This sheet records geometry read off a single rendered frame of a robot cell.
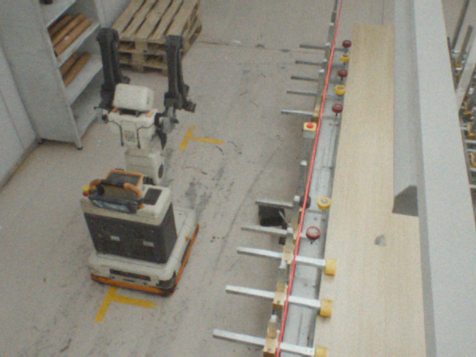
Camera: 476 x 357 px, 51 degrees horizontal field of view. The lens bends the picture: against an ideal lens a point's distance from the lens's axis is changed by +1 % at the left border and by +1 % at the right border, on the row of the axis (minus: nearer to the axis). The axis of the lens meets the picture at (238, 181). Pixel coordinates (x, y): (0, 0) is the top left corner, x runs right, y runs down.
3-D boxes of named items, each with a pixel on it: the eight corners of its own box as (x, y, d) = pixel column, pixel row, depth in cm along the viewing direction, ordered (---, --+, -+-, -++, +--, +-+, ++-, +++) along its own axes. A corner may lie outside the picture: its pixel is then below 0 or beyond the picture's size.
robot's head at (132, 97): (143, 111, 300) (147, 86, 299) (111, 106, 303) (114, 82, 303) (151, 114, 314) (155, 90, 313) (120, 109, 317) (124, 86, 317)
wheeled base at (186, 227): (173, 299, 349) (169, 278, 332) (90, 282, 361) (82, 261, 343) (201, 229, 397) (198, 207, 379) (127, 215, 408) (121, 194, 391)
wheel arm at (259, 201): (255, 205, 309) (255, 200, 306) (256, 202, 312) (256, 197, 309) (324, 216, 302) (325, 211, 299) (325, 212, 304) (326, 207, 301)
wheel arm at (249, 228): (240, 231, 290) (240, 226, 288) (241, 227, 293) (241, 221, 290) (315, 243, 283) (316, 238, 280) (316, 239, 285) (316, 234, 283)
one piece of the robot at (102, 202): (146, 218, 311) (135, 206, 290) (93, 209, 317) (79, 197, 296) (151, 202, 315) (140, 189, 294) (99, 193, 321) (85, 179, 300)
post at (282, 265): (274, 322, 262) (278, 266, 229) (276, 315, 265) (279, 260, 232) (281, 323, 262) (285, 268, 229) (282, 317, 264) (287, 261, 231)
